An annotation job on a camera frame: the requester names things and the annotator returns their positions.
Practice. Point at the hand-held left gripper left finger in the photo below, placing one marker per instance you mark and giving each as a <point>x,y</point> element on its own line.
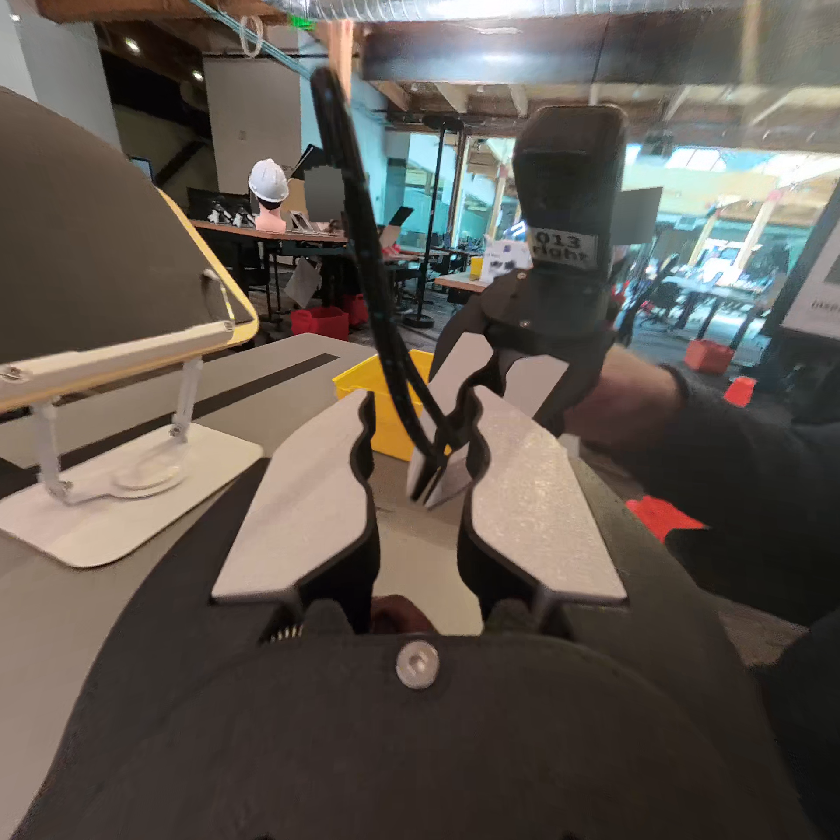
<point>295,525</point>

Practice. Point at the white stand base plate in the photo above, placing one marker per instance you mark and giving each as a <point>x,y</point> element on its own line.
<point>79,532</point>

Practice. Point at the white hard hat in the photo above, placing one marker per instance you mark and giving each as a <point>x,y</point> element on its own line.
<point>269,181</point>

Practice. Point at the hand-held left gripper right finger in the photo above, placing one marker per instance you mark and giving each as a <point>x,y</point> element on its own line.
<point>545,525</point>

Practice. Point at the person's right hand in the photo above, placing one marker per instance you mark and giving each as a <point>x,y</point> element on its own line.
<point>617,394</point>

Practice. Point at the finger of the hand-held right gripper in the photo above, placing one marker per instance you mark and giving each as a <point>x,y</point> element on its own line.
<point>446,479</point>
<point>538,387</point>

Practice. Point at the wooden table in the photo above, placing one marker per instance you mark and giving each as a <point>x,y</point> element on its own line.
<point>263,234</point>

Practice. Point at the yellow plastic bin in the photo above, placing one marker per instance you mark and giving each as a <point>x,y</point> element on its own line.
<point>374,394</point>

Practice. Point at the white sign board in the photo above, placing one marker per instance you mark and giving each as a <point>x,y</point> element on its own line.
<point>817,276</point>

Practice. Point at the grey panel with wooden rim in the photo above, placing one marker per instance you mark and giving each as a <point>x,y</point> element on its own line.
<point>92,223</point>

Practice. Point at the person's right forearm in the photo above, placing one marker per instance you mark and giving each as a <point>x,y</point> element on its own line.
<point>748,486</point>

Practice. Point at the orange cone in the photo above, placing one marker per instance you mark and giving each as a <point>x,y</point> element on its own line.
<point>663,519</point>

